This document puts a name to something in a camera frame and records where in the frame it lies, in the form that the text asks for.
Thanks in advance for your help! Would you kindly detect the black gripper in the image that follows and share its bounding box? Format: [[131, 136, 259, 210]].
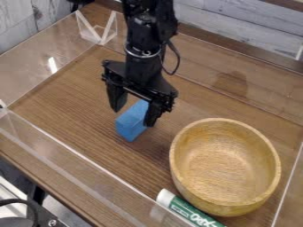
[[101, 48, 177, 127]]

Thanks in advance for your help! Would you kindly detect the blue rectangular block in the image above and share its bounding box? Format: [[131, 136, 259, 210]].
[[115, 100, 148, 142]]

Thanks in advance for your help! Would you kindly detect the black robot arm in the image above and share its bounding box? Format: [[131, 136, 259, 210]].
[[101, 0, 179, 127]]

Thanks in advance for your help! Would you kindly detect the brown wooden bowl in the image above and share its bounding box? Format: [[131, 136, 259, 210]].
[[169, 118, 282, 217]]

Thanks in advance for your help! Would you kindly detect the green white marker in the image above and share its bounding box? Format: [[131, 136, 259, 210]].
[[156, 189, 227, 227]]

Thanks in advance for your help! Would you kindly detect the clear acrylic corner bracket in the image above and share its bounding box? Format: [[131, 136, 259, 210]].
[[76, 11, 119, 46]]

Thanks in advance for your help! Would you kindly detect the clear acrylic front wall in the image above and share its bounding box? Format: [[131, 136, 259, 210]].
[[0, 108, 192, 227]]

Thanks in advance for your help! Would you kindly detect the black cable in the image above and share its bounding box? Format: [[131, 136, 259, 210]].
[[0, 198, 40, 227]]

